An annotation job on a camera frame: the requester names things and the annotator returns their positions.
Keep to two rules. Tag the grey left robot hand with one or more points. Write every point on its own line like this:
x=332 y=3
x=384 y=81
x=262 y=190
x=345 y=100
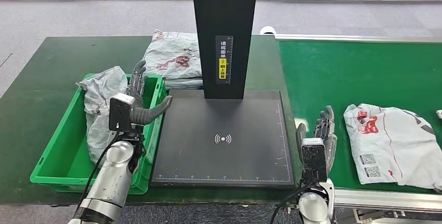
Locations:
x=138 y=81

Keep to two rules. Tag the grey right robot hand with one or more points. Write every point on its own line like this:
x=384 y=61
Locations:
x=324 y=127

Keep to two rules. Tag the small plain grey parcel bag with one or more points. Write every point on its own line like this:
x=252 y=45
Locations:
x=100 y=91

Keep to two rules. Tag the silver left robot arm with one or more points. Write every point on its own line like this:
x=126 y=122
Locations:
x=110 y=181

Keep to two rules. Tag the grey parcel with red print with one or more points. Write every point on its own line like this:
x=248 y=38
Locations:
x=172 y=53

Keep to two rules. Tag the flat grey parcel bag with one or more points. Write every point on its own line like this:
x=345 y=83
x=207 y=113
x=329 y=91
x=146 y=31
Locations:
x=183 y=83

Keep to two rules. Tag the green conveyor belt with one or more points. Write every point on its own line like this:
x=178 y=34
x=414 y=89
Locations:
x=345 y=74

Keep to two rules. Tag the black inbound scanner machine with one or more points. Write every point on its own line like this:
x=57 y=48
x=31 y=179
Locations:
x=224 y=25

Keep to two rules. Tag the black and yellow label sticker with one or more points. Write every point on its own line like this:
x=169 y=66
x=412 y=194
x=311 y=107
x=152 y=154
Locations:
x=224 y=67

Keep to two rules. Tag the green plastic crate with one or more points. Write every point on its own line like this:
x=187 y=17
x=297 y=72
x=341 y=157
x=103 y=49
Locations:
x=65 y=167

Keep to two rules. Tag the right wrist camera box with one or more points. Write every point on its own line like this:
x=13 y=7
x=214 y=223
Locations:
x=314 y=158

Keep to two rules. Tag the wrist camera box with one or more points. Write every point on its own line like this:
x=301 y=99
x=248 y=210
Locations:
x=121 y=112
x=314 y=158

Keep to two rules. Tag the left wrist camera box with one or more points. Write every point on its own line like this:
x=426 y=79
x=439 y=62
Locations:
x=121 y=112

